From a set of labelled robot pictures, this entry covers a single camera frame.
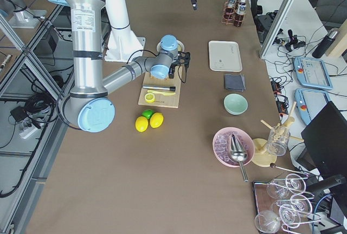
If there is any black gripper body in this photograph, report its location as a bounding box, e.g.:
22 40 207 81
168 66 176 79

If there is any cream rabbit tray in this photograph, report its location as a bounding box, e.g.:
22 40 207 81
208 41 242 72

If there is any wine glass rack tray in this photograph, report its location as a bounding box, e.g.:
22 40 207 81
252 173 332 233

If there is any steel pepper grinder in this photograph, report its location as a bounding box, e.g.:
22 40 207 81
142 85 176 92

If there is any yellow plastic knife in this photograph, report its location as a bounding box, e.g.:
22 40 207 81
147 89 176 96

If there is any white round plate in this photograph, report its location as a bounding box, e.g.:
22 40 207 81
156 40 184 52

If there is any wooden cutting board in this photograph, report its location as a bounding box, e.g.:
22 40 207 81
138 71 181 108

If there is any half lemon slice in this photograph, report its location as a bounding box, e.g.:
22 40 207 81
144 93 155 103

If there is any tea bottle upper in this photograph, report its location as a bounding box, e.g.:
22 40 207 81
227 0 237 9

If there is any tea bottle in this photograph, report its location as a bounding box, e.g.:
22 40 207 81
227 0 237 9
234 0 246 27

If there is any tea bottle lower right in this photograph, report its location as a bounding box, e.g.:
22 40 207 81
234 0 246 27

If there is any green lime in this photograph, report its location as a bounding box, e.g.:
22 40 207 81
142 109 155 120

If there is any yellow lemon upper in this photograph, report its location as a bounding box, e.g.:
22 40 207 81
150 112 164 128

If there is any yellow lemon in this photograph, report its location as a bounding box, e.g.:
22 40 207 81
150 112 164 128
135 116 149 132

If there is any yellow lemon lower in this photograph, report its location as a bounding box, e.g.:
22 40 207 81
135 116 149 132

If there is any grey folded cloth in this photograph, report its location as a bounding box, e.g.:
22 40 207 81
224 74 246 92

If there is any mint green bowl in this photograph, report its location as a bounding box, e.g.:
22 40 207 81
223 94 248 115

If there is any pink bowl with ice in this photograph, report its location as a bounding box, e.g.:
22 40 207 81
213 127 255 167

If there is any steel ice scoop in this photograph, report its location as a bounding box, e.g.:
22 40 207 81
229 134 248 182

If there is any wooden mug tree stand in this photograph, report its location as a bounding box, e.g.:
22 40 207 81
252 101 304 167

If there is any glass jar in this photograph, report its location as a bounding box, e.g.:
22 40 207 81
265 126 290 156

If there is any black water bottle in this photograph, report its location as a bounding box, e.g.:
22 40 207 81
312 28 339 59

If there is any teach pendant far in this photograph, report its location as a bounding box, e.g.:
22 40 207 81
293 57 333 90

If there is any teach pendant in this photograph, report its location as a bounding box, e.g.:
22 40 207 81
293 57 333 90
294 88 331 125

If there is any teach pendant near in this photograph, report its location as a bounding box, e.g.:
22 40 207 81
294 88 331 125

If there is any black monitor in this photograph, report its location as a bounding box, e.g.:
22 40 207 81
301 101 346 177

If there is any copper wire bottle rack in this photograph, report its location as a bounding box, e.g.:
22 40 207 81
221 0 239 25

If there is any aluminium frame post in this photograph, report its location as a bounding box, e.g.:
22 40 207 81
259 0 294 60

